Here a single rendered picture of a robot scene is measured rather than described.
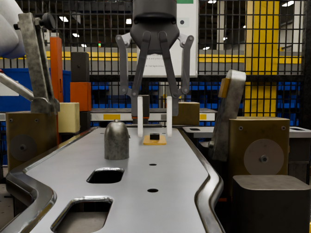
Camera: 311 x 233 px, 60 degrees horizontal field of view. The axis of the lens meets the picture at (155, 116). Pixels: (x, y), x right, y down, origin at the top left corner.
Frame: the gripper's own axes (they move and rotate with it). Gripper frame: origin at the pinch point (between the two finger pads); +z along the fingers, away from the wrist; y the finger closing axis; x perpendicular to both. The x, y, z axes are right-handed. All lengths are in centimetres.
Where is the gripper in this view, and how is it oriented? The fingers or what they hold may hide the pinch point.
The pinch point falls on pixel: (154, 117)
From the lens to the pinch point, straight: 47.4
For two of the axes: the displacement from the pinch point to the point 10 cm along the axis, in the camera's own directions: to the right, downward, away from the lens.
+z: 0.0, 10.0, 0.8
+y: -10.0, 0.0, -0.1
